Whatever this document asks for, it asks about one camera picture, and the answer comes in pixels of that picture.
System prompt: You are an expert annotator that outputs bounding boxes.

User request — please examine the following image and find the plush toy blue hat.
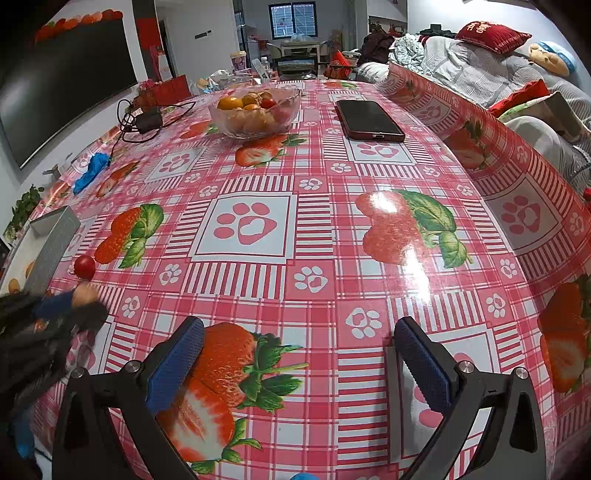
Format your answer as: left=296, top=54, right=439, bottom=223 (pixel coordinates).
left=527, top=41, right=578, bottom=77

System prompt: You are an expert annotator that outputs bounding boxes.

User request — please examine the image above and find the black smartphone red case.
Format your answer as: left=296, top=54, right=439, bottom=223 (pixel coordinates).
left=335, top=99, right=406, bottom=142

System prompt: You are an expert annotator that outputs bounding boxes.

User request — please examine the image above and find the black power adapter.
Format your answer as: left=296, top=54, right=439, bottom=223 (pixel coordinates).
left=135, top=111, right=163, bottom=134

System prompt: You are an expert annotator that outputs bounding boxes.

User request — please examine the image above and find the blue rubber glove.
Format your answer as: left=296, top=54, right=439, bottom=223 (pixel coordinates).
left=72, top=154, right=112, bottom=195

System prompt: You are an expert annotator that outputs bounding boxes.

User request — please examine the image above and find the black adapter cable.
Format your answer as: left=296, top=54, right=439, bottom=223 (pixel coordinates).
left=117, top=99, right=197, bottom=144

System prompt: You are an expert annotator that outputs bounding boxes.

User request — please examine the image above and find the red embroidered cushion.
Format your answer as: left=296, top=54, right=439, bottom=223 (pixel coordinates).
left=455, top=21, right=533, bottom=56

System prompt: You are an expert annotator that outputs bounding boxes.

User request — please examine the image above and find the red gift box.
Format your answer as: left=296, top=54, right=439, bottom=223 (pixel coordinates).
left=134, top=76, right=192, bottom=109

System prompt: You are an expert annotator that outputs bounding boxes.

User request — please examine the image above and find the clear glass bowl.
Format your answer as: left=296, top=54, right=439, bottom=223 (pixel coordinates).
left=209, top=87, right=302, bottom=140

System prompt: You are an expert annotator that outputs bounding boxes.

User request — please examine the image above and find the person's left hand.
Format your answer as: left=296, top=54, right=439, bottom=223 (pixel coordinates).
left=9, top=413, right=37, bottom=460

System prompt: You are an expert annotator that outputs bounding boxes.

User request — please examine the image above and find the strawberry print tablecloth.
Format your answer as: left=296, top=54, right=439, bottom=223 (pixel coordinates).
left=0, top=76, right=591, bottom=480

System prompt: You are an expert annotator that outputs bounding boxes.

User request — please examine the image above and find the black television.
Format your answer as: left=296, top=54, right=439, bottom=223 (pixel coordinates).
left=0, top=11, right=140, bottom=169

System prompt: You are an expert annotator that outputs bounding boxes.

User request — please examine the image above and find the grey tray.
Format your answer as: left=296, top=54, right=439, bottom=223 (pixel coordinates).
left=0, top=205, right=83, bottom=296

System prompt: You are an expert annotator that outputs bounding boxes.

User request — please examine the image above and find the red knitted cushion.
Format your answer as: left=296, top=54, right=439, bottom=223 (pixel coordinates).
left=489, top=78, right=552, bottom=116

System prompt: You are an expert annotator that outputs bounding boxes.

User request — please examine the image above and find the dark clothing pile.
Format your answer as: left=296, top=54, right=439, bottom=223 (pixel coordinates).
left=358, top=32, right=395, bottom=65

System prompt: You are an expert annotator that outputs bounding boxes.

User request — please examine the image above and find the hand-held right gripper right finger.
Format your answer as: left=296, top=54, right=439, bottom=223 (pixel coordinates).
left=394, top=316, right=548, bottom=480

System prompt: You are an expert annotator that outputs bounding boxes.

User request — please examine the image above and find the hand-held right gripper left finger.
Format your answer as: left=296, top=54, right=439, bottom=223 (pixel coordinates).
left=53, top=316, right=206, bottom=480

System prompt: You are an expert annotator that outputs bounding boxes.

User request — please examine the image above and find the heap of small oranges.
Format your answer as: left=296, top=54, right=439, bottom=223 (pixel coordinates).
left=216, top=91, right=287, bottom=132

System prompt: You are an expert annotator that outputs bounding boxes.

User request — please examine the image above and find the dark window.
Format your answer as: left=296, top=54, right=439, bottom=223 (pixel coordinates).
left=269, top=2, right=318, bottom=39

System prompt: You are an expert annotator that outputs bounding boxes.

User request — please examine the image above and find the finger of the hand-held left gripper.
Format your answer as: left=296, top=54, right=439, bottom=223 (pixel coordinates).
left=34, top=295, right=77, bottom=319
left=69, top=301, right=110, bottom=334

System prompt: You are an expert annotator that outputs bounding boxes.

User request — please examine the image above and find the grey quilted blanket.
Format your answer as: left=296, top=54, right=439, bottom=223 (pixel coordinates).
left=358, top=32, right=591, bottom=195

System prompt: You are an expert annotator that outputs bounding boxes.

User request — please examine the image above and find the green potted plant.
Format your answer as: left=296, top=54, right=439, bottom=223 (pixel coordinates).
left=2, top=185, right=44, bottom=238

